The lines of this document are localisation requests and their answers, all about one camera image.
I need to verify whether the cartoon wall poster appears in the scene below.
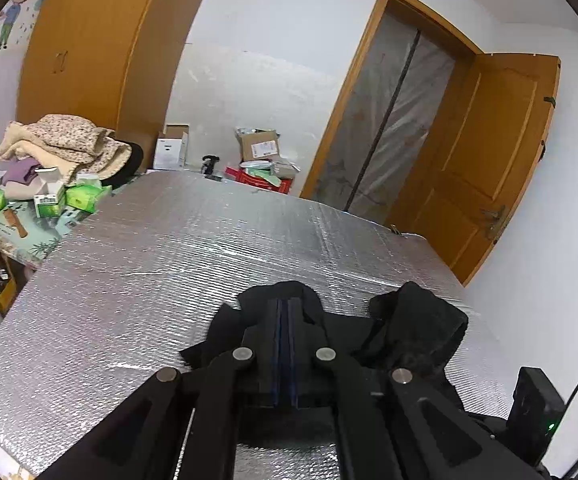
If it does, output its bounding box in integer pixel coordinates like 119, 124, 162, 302
0, 0, 50, 53

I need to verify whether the wooden wardrobe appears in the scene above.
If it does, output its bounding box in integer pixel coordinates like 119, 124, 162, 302
16, 0, 225, 173

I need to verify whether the black cloth pile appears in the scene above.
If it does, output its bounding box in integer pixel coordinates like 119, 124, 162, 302
101, 140, 145, 188

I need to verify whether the green plastic bag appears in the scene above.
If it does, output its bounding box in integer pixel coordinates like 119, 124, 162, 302
240, 160, 281, 190

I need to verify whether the brass door handle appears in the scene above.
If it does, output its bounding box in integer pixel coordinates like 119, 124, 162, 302
479, 205, 507, 241

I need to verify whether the beige folded cloth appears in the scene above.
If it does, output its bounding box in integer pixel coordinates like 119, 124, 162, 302
4, 182, 36, 200

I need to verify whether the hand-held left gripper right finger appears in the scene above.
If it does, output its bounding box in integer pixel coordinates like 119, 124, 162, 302
286, 299, 545, 480

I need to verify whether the brown cardboard box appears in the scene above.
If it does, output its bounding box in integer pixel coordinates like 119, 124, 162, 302
236, 128, 282, 163

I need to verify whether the white cardboard box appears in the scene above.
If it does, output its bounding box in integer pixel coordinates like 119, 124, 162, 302
153, 124, 190, 171

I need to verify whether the clear plastic door curtain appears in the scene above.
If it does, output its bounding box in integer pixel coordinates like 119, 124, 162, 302
314, 10, 457, 221

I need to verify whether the beige floral blanket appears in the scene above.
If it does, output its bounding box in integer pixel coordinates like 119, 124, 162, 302
0, 114, 132, 181

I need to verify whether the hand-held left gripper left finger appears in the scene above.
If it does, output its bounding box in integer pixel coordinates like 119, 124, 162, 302
44, 299, 286, 480

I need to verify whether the red plastic crate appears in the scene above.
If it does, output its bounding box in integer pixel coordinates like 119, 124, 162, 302
225, 165, 292, 196

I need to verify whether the green white medicine box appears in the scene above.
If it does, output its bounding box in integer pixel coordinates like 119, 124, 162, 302
33, 182, 67, 218

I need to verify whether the wooden door frame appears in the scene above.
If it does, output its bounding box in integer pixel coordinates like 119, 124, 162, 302
300, 0, 485, 226

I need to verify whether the wooden door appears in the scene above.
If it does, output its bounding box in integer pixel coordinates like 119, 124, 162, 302
401, 52, 562, 286

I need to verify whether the purple cloth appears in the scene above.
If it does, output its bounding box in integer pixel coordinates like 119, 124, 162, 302
3, 157, 40, 186

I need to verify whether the wooden comb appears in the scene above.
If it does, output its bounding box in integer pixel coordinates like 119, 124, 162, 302
3, 209, 28, 238

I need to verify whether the side table with patterned top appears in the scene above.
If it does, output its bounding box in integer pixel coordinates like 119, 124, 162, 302
0, 175, 114, 268

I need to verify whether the black garment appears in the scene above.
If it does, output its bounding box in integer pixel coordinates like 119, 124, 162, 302
179, 280, 512, 448

